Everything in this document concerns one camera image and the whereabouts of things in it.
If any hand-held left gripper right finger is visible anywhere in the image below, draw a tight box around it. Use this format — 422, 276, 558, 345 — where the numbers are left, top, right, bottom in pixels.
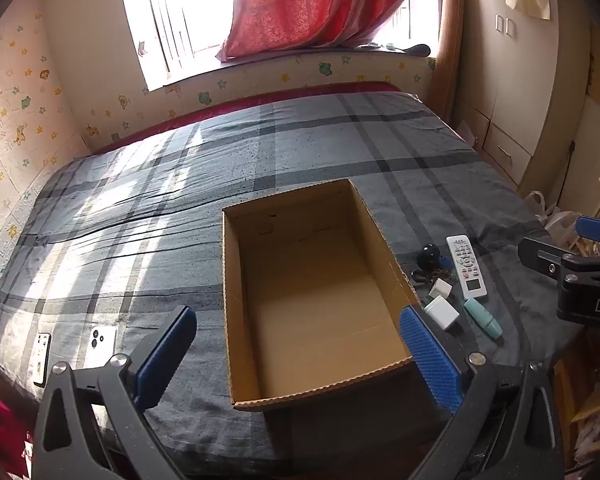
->
399, 304, 566, 480

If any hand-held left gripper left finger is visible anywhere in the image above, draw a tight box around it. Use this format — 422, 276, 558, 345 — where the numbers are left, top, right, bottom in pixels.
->
31, 305, 198, 480

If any large white plug charger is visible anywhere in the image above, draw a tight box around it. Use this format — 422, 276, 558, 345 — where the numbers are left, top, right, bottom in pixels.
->
424, 296, 460, 331

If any pale green cosmetic bottle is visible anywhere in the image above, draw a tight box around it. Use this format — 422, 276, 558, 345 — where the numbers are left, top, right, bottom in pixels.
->
463, 297, 503, 338

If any white remote control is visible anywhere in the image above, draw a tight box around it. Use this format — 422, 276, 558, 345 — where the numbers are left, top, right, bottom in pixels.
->
446, 235, 488, 300

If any keychain with brass charms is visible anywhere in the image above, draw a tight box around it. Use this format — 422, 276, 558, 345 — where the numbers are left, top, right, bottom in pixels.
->
410, 267, 456, 288

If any brown cardboard box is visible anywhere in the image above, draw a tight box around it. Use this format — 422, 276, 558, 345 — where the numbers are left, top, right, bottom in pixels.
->
221, 178, 422, 412

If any white plastic bag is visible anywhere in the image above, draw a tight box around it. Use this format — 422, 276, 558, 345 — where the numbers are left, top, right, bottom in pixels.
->
522, 190, 581, 246

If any wooden side cabinet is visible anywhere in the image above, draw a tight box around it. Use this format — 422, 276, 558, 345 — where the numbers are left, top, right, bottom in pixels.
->
552, 330, 600, 476

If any black round fob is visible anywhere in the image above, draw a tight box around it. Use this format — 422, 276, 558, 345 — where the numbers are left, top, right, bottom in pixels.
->
416, 243, 453, 271

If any grey plaid bed sheet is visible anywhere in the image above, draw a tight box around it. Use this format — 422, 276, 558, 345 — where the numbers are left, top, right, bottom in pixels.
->
0, 91, 576, 466

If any beige wardrobe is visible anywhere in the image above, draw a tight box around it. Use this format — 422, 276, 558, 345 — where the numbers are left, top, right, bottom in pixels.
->
452, 0, 596, 201

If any red cloth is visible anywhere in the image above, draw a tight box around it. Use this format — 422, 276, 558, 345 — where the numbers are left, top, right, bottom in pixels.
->
0, 385, 33, 480

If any orange curtain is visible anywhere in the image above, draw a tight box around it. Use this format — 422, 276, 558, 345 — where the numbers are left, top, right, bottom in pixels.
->
432, 0, 466, 123

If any window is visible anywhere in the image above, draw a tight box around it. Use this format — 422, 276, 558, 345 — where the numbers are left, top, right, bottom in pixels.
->
115, 0, 441, 92

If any red curtain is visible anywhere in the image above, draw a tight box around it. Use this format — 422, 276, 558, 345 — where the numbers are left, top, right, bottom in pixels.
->
215, 0, 423, 62

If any white phone with camera dots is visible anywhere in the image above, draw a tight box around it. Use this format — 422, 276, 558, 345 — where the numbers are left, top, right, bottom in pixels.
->
84, 325, 117, 370

